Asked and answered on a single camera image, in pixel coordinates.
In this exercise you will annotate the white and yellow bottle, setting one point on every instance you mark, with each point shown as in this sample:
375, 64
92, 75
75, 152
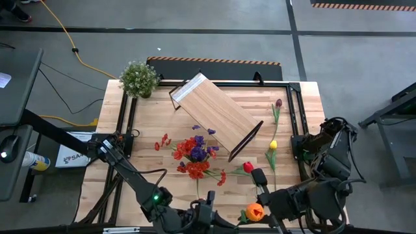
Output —
35, 161

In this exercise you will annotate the small red flower bunch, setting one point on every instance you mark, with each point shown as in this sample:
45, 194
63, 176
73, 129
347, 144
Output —
196, 169

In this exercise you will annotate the grey office desk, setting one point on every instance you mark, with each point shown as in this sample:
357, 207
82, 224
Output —
19, 97

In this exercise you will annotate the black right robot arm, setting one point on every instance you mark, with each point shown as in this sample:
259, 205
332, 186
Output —
328, 198

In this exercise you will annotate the black metal bracket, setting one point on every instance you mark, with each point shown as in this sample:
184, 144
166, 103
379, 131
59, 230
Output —
258, 79

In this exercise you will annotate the white paper sheet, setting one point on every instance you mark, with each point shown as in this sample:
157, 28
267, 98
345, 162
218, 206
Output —
4, 80

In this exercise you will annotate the pink artificial tulip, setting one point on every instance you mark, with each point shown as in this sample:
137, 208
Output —
239, 171

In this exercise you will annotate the orange artificial tulip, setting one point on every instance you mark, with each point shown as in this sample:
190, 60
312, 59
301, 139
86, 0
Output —
255, 212

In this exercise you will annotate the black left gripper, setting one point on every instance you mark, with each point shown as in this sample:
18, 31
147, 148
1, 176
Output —
204, 217

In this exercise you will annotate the wooden shelf black metal frame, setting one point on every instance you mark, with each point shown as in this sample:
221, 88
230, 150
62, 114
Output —
216, 113

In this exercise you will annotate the potted green plant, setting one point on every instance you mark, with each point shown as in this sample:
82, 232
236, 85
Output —
139, 79

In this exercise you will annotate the yellow artificial tulip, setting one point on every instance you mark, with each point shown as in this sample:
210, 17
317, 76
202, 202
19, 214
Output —
273, 144

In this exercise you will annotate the white printed box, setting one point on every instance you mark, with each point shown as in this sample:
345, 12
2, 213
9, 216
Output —
70, 159

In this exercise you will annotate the person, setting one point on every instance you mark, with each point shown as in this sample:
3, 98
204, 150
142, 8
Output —
16, 13

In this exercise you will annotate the black computer mouse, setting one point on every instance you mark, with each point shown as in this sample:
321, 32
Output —
9, 148

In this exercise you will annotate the dark grey metal cart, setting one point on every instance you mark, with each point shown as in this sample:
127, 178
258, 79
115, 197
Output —
395, 136

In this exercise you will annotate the black mat with hazard stripe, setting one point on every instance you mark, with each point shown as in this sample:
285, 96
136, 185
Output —
214, 70
364, 4

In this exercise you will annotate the dark maroon artificial tulip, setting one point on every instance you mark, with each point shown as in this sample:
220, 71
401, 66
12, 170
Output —
279, 103

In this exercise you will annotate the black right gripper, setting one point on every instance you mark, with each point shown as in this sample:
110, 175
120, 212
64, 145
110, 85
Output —
274, 208

